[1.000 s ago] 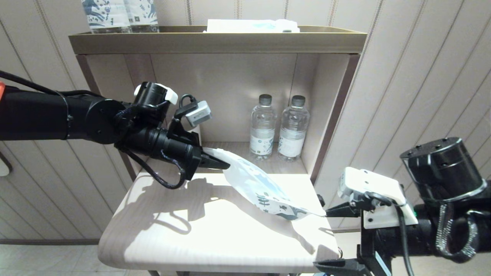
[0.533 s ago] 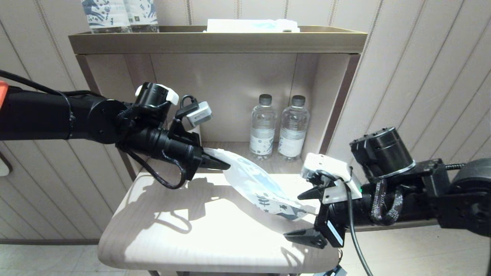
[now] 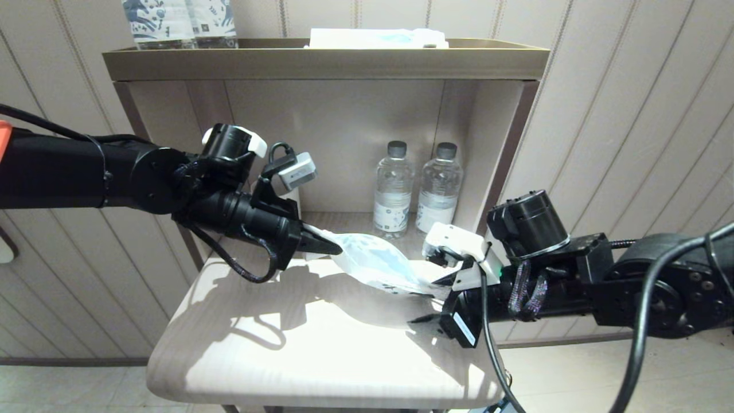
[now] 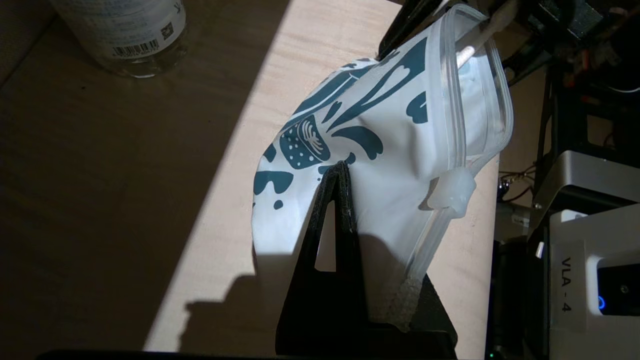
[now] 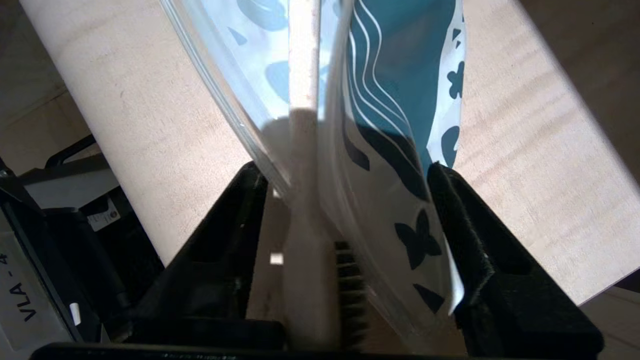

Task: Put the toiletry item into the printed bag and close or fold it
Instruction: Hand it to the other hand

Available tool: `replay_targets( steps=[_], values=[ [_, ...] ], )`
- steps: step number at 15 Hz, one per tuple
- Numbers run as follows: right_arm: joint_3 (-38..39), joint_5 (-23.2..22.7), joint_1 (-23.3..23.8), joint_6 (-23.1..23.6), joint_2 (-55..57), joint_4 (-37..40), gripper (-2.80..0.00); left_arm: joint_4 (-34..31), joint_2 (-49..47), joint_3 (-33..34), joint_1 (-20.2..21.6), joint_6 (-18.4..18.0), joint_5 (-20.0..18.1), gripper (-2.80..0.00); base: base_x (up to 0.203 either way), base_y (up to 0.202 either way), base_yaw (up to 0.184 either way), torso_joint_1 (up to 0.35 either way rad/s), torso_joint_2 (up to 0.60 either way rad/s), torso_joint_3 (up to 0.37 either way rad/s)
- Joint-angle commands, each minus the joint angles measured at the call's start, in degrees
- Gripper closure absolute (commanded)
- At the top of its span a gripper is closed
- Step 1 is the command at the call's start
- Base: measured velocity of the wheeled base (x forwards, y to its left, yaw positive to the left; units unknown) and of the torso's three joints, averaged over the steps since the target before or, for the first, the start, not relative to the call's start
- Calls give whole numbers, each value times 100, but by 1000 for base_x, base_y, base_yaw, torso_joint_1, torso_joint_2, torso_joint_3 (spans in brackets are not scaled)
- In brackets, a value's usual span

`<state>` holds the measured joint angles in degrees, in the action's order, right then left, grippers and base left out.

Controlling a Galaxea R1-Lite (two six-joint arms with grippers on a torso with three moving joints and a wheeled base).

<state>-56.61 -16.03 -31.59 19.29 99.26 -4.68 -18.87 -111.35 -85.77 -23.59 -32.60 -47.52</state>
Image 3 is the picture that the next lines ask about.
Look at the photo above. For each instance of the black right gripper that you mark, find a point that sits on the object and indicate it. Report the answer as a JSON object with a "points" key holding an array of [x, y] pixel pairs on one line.
{"points": [[487, 304]]}

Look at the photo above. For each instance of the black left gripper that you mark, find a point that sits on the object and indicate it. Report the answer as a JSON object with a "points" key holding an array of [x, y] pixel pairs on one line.
{"points": [[246, 215]]}

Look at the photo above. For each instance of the white floral plastic pouch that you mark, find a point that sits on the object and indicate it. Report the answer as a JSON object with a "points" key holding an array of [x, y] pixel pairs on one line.
{"points": [[373, 258]]}

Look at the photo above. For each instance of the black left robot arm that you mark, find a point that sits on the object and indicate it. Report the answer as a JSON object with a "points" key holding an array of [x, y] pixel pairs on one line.
{"points": [[57, 178]]}

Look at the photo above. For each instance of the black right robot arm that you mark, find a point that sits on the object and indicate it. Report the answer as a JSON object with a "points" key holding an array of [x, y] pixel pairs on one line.
{"points": [[659, 287]]}

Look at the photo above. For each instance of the clear plastic water bottle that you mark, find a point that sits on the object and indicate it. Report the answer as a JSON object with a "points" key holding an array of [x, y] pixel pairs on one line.
{"points": [[438, 183], [394, 183]]}

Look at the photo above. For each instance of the light wooden shelf table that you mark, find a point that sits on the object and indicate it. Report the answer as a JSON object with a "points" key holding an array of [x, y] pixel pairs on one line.
{"points": [[321, 355]]}

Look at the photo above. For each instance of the white packet with blue print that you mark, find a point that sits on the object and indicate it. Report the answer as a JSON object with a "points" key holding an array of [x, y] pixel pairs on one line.
{"points": [[373, 39]]}

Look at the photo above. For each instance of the blue patterned packs on shelf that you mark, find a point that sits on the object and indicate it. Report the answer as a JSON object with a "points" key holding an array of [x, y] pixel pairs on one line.
{"points": [[157, 23]]}

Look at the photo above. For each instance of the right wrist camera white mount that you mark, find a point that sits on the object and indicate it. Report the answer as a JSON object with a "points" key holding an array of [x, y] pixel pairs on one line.
{"points": [[459, 238]]}

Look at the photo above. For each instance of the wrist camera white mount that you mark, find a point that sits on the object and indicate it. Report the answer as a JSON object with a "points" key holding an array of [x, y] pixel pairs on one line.
{"points": [[298, 175], [459, 238]]}

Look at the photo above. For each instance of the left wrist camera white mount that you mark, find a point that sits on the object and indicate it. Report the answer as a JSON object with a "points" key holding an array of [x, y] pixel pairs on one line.
{"points": [[298, 175]]}

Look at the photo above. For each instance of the white wall fixture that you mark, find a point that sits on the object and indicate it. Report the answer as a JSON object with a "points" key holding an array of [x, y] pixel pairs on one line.
{"points": [[7, 249]]}

